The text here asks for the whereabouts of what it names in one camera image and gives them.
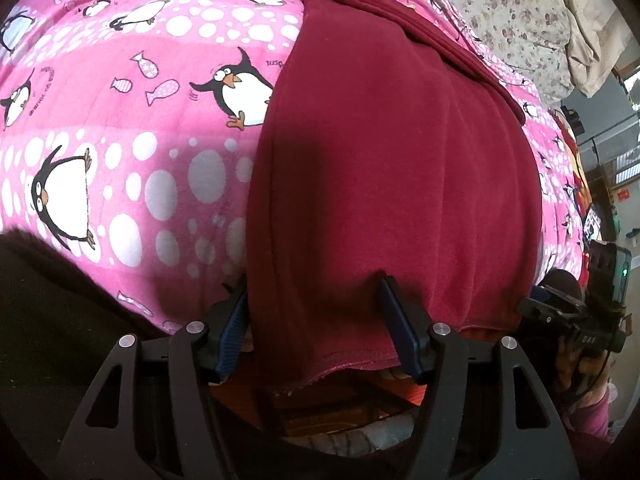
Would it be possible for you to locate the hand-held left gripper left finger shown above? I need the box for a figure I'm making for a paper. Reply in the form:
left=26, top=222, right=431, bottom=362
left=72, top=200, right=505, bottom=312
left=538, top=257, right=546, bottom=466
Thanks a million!
left=62, top=280, right=251, bottom=480

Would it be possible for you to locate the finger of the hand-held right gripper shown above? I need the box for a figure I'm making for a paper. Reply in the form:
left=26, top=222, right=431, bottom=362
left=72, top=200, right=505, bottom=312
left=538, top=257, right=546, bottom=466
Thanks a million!
left=517, top=285, right=587, bottom=334

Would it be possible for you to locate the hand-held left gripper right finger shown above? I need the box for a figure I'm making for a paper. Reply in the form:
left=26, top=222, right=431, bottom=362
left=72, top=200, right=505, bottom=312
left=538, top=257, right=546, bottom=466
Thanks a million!
left=377, top=275, right=581, bottom=480

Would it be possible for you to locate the dark red sweater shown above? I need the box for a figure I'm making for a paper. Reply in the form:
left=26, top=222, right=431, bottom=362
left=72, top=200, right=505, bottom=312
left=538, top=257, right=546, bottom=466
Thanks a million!
left=245, top=0, right=546, bottom=391

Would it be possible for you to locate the red printed cloth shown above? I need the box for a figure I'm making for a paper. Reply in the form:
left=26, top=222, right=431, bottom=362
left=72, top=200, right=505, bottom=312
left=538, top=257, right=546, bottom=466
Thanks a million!
left=550, top=110, right=601, bottom=241

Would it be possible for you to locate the pink penguin print blanket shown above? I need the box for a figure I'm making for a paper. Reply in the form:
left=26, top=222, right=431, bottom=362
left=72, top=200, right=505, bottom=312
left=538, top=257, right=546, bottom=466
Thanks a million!
left=0, top=0, right=588, bottom=336

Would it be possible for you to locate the beige cloth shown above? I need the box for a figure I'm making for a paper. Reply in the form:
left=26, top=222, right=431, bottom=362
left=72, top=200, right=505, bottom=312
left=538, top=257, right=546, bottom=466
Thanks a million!
left=562, top=0, right=636, bottom=98

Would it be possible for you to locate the floral bed sheet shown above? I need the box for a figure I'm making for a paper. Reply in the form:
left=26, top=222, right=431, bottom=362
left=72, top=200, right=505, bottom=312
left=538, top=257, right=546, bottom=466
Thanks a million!
left=395, top=0, right=576, bottom=106

